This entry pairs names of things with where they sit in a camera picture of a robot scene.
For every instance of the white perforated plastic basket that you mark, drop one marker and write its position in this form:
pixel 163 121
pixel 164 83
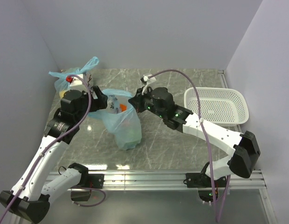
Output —
pixel 221 106

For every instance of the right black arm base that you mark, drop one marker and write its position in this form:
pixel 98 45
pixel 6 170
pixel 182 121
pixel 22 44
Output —
pixel 200 180

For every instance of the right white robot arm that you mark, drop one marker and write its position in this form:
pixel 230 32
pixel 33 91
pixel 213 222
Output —
pixel 242 149

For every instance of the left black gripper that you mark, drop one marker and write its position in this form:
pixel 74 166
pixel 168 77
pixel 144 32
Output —
pixel 100 102

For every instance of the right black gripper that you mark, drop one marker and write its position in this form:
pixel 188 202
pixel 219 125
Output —
pixel 137 101

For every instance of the aluminium rail frame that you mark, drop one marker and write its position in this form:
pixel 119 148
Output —
pixel 167 180

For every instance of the yellow fruit in left bag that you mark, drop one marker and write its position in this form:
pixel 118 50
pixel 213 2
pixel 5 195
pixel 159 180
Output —
pixel 61 94

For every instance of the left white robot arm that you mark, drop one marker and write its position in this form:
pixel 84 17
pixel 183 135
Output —
pixel 30 198

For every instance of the blue plastic bag with print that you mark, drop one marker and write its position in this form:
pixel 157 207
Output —
pixel 125 126

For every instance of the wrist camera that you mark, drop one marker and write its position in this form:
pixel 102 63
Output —
pixel 147 80
pixel 75 83

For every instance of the knotted blue bag left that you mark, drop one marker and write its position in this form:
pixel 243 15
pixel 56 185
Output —
pixel 62 85

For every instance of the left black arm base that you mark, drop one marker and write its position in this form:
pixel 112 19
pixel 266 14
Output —
pixel 83 191

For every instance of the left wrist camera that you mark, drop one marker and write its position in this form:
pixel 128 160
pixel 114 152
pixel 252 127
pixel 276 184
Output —
pixel 75 83

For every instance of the orange persimmon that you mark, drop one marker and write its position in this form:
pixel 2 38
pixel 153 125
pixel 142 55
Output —
pixel 123 107

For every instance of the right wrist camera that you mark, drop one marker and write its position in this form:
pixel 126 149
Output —
pixel 147 80

